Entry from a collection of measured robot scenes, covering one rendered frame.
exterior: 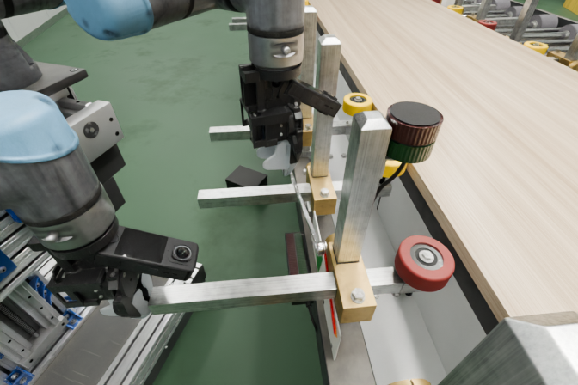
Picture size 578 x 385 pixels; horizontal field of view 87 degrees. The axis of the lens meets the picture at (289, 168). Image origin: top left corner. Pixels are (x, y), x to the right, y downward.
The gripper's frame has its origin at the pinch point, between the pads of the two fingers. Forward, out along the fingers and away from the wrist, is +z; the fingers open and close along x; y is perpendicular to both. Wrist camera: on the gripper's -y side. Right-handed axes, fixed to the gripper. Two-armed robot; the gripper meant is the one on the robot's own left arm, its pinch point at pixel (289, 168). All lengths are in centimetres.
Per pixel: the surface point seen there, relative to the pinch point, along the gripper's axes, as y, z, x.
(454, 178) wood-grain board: -30.8, 3.4, 10.3
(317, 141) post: -9.0, 0.3, -6.6
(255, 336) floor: 9, 94, -12
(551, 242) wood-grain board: -33.7, 3.4, 27.8
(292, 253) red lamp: -0.1, 23.5, 2.3
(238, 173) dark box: -7, 81, -98
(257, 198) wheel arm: 4.8, 12.2, -6.6
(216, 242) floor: 15, 94, -63
